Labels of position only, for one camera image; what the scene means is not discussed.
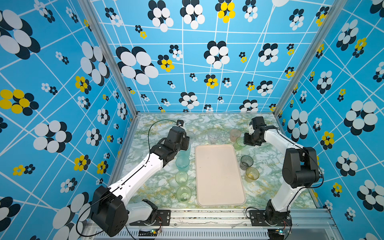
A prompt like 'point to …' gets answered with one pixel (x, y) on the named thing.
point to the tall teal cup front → (182, 163)
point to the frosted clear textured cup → (191, 135)
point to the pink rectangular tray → (219, 182)
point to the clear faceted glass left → (200, 137)
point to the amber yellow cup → (251, 174)
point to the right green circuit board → (276, 234)
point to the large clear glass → (213, 134)
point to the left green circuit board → (151, 233)
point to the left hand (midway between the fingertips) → (184, 136)
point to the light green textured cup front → (184, 194)
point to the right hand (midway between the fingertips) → (247, 141)
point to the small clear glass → (224, 137)
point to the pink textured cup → (234, 134)
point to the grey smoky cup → (246, 161)
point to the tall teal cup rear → (186, 153)
